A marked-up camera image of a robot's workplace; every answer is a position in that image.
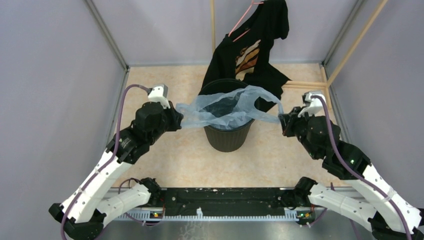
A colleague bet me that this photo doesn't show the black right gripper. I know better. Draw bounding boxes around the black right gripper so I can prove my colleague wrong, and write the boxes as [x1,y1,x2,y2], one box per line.
[278,105,320,160]

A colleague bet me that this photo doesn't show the light blue plastic trash bag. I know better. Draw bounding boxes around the light blue plastic trash bag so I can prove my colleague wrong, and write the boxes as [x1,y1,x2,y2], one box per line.
[175,85,284,130]

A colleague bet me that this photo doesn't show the black ribbed trash bin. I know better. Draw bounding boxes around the black ribbed trash bin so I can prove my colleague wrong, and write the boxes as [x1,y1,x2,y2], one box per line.
[198,78,254,153]

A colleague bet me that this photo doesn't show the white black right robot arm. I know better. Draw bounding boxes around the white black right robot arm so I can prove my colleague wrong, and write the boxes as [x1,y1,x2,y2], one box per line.
[278,107,424,240]

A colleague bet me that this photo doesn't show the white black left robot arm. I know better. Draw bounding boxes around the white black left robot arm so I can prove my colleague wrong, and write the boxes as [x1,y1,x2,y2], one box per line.
[48,101,183,240]

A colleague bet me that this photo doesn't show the black printed t-shirt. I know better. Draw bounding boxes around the black printed t-shirt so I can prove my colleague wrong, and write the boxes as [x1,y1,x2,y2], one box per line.
[202,0,290,99]

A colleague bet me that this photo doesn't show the pink clothes hanger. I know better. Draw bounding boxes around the pink clothes hanger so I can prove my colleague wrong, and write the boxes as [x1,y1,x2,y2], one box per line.
[227,0,266,43]

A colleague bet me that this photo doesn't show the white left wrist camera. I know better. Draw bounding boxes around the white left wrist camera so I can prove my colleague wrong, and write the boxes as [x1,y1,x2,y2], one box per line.
[147,84,171,109]

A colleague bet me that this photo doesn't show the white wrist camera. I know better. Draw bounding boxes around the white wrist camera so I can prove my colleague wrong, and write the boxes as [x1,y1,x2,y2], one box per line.
[147,84,171,109]
[297,90,326,118]

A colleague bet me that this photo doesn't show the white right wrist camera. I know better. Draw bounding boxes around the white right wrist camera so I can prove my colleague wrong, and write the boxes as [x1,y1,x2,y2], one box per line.
[297,90,326,118]

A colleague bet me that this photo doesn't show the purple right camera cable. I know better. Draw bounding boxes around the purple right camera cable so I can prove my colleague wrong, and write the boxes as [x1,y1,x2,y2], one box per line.
[311,95,413,240]

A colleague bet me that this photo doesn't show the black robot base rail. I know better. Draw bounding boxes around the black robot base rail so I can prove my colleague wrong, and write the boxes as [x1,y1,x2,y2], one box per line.
[145,187,315,217]

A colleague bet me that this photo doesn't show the white toothed cable duct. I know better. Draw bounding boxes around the white toothed cable duct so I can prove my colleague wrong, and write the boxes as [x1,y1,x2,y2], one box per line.
[115,208,313,223]

